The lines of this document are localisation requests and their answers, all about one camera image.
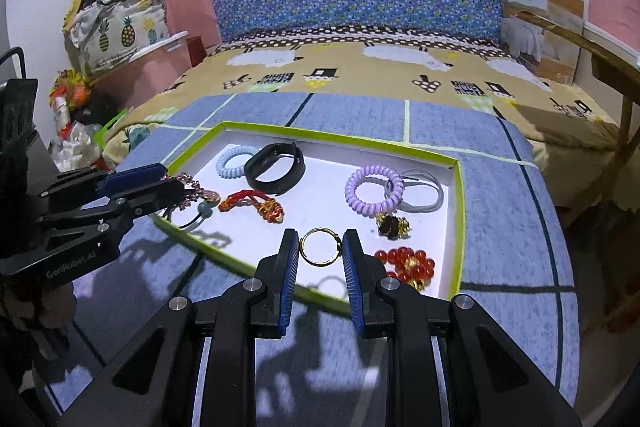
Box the green shallow cardboard box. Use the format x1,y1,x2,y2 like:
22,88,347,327
152,121,468,320

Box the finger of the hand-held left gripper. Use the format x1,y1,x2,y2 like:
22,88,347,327
39,163,169,208
0,178,189,279

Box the red braided cord bracelet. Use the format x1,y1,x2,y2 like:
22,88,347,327
218,189,286,225

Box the pineapple print bag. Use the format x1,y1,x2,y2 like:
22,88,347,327
70,0,168,75

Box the wooden bench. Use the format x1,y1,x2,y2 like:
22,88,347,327
525,14,640,218

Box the black fitness band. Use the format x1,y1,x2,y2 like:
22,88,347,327
244,142,307,195

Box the red bead bracelet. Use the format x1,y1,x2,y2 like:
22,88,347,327
375,247,437,292

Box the black and gold ornament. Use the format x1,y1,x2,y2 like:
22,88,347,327
375,214,412,239

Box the white plastic bag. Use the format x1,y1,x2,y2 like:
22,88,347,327
51,134,102,172

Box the cardboard quilt box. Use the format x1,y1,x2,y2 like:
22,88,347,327
501,0,591,85

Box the grey elastic hair tie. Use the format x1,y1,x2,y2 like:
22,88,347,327
385,168,445,214

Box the light blue spiral hair tie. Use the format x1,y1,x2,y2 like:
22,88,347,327
216,145,261,179

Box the gold ring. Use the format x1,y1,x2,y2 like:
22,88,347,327
299,228,344,267

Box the blue plaid blanket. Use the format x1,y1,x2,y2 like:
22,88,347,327
45,92,583,427

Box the purple spiral hair tie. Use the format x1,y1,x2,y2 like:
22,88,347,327
345,165,405,218

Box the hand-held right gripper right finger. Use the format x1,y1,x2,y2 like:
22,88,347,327
341,229,584,427

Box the teal ball hair tie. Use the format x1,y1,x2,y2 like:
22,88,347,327
167,199,216,235

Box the pink storage bin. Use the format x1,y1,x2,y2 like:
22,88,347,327
95,32,193,108

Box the yellow printed bedsheet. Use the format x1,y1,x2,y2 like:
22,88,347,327
102,27,621,168

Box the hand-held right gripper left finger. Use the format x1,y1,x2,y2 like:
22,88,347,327
52,229,301,427

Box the orange snack bag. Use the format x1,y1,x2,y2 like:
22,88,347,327
49,71,92,108

